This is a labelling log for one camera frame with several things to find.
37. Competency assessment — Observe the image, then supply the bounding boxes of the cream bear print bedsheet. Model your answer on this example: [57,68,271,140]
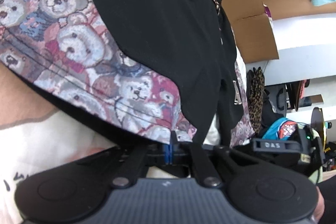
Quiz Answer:
[0,43,253,224]

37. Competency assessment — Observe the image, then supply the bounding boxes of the leopard print garment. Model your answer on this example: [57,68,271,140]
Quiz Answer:
[246,67,265,134]

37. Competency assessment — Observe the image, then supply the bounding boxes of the brown cardboard sheet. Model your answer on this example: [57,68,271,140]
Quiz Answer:
[222,0,279,64]

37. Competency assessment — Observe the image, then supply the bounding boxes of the black bear patchwork shorts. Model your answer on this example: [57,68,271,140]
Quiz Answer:
[1,0,255,147]

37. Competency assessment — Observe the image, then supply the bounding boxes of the blue cartoon print garment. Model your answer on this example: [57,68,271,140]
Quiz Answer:
[261,118,298,140]

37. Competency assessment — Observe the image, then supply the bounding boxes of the black suitcase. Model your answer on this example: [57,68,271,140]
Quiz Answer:
[264,84,287,117]

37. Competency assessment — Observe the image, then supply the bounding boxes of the person's right hand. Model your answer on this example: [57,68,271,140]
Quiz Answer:
[312,187,325,223]

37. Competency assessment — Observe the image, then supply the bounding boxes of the upright brown cardboard box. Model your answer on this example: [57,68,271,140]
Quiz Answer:
[262,0,335,20]

